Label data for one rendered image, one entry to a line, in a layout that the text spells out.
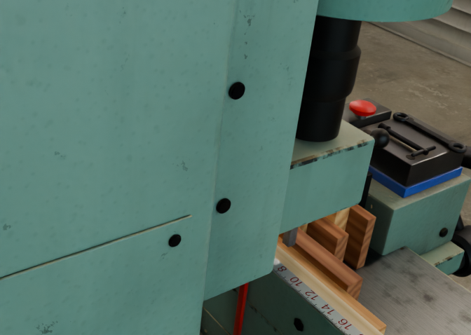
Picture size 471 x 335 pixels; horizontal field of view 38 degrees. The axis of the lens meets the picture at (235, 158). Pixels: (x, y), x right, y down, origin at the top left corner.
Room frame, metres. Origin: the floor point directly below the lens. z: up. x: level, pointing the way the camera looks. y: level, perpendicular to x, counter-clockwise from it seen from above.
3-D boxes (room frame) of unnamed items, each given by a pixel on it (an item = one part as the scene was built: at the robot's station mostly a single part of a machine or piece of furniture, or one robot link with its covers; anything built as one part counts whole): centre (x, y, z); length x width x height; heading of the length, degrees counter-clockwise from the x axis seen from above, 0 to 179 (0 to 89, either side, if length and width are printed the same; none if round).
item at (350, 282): (0.58, -0.04, 0.92); 0.25 x 0.02 x 0.05; 41
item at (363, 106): (0.70, -0.13, 1.02); 0.03 x 0.03 x 0.01
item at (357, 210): (0.65, -0.07, 0.93); 0.22 x 0.01 x 0.06; 41
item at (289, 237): (0.53, -0.06, 0.97); 0.01 x 0.01 x 0.05; 41
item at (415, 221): (0.69, -0.17, 0.92); 0.15 x 0.13 x 0.09; 41
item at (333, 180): (0.51, -0.04, 1.03); 0.14 x 0.07 x 0.09; 131
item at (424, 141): (0.69, -0.17, 0.99); 0.13 x 0.11 x 0.06; 41
